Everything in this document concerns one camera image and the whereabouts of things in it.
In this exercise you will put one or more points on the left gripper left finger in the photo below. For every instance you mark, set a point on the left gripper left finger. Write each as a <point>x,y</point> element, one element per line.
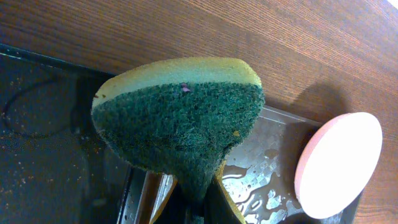
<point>170,203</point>

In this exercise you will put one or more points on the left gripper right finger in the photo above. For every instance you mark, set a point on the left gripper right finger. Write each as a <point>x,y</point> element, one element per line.
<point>219,207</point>

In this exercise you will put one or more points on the green yellow sponge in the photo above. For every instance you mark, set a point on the green yellow sponge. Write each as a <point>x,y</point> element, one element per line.
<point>180,116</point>

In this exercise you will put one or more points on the brown serving tray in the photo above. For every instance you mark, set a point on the brown serving tray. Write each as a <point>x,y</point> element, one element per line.
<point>258,175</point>

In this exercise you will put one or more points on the black small tray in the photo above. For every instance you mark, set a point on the black small tray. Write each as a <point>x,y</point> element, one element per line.
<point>54,166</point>

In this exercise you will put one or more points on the pink plate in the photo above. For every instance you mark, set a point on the pink plate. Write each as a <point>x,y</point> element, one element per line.
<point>337,163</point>

